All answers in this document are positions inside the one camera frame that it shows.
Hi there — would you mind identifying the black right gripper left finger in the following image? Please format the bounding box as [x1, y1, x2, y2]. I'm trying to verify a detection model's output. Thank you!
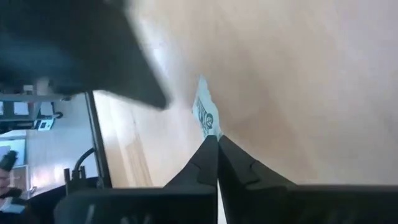
[54, 135, 219, 224]

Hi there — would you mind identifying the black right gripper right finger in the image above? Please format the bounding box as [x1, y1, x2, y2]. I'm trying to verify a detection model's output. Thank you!
[218, 135, 398, 224]

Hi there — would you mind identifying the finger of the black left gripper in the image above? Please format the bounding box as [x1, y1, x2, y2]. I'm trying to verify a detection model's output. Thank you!
[49, 0, 171, 110]

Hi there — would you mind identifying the pale green sweetener packet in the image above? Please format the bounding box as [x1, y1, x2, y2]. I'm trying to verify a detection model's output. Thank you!
[192, 74, 223, 141]

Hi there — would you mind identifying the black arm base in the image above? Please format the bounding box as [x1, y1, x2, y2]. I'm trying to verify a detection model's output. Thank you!
[26, 167, 105, 224]

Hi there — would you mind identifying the grey shelf rack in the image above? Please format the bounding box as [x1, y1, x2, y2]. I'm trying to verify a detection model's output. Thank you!
[0, 83, 73, 133]

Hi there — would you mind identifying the person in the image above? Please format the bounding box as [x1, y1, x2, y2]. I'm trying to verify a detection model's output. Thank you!
[0, 150, 30, 218]

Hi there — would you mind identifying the black table edge frame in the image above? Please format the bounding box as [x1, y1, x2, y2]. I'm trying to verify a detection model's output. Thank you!
[84, 91, 113, 189]

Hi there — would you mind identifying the black cable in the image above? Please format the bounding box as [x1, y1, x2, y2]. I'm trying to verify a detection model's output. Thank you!
[73, 147, 96, 180]

